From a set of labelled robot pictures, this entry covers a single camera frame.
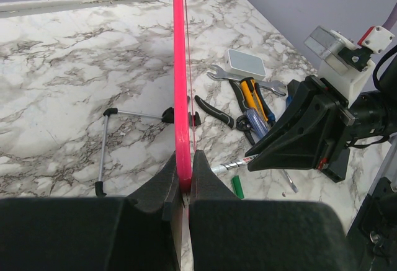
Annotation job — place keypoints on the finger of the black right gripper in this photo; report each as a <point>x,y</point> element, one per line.
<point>306,136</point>

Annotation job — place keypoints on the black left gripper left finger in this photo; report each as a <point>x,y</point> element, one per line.
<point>142,231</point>

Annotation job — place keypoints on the green marker cap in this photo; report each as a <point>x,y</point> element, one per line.
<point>237,187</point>

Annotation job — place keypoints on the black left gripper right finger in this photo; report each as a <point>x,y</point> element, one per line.
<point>228,233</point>

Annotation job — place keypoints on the yellow black utility knife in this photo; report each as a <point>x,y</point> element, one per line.
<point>247,86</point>

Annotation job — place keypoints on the black whiteboard stand foot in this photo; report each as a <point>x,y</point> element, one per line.
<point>194,120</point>

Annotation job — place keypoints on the grey white router box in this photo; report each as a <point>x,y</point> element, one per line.
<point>244,64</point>

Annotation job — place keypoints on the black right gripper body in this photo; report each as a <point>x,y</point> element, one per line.
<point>375,115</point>

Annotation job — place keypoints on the green whiteboard marker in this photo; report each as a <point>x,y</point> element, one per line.
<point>233,164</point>

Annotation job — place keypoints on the pink framed whiteboard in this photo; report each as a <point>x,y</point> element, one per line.
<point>181,119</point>

